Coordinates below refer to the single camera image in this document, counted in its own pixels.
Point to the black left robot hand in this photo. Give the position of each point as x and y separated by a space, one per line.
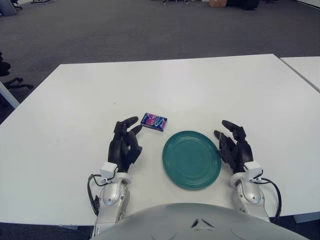
122 150

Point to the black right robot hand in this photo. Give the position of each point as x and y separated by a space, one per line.
241 150

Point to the purple gum pack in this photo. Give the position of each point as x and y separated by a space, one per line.
153 122

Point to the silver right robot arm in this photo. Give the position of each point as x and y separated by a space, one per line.
250 193

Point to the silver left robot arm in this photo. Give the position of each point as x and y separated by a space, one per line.
110 193

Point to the green round plate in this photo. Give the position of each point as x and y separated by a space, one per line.
192 162

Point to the grey robot torso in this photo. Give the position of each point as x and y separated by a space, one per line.
162 221

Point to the white neighbouring table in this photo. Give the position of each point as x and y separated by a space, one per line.
305 67

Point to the white table leg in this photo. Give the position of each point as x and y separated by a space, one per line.
8 96

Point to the black office chair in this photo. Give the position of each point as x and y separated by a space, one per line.
5 68

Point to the black background furniture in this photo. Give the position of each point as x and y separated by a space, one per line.
246 3

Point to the brown cardboard box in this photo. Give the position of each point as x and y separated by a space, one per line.
218 3

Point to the black chair base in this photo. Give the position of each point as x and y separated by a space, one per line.
17 5

